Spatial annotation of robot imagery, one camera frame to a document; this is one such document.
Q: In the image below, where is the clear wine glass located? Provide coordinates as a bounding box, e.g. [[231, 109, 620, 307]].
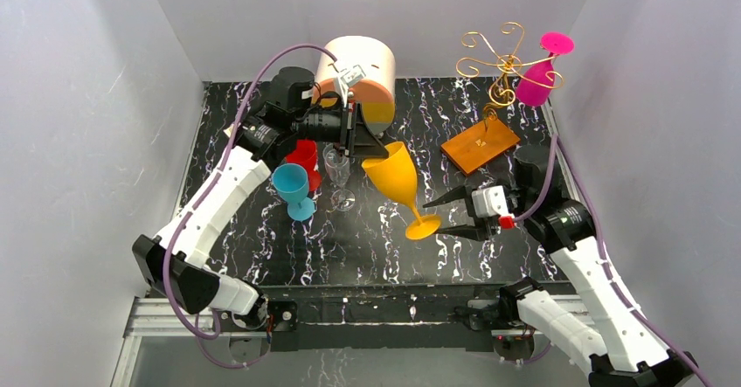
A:
[[322, 144, 355, 212]]

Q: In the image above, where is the yellow wine glass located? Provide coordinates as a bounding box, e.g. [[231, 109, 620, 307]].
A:
[[362, 142, 441, 240]]

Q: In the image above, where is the red wine glass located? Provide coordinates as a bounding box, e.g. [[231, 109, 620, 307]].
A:
[[286, 140, 321, 192]]

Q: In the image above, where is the blue wine glass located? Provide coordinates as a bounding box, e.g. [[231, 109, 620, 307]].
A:
[[271, 163, 316, 221]]

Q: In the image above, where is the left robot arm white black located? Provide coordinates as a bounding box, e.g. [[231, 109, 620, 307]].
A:
[[132, 65, 388, 315]]

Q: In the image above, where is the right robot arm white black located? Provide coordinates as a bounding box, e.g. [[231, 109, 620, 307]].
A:
[[435, 142, 699, 386]]

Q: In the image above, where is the wooden rack base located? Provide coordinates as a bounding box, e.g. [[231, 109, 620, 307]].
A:
[[440, 119, 520, 176]]

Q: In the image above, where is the magenta wine glass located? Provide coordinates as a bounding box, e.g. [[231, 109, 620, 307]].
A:
[[515, 31, 575, 107]]

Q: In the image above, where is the round pastel drawer cabinet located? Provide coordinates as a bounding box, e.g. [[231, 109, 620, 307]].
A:
[[325, 36, 396, 136]]

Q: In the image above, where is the white red small box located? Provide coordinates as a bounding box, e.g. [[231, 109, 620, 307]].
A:
[[224, 124, 240, 140]]

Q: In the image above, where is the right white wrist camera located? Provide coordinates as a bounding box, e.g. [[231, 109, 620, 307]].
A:
[[471, 185, 516, 232]]

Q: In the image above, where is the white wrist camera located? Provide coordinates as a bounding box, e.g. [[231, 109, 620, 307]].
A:
[[471, 185, 516, 232], [331, 60, 366, 107]]

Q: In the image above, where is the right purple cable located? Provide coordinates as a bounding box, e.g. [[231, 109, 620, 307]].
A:
[[503, 134, 713, 387]]

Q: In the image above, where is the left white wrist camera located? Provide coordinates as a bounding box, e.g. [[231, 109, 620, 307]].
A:
[[331, 60, 366, 107]]

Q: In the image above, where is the gold wire glass rack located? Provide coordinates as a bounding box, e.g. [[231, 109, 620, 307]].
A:
[[455, 21, 564, 120]]

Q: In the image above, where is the black front mounting rail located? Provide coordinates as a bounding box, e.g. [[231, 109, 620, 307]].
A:
[[214, 282, 557, 354]]

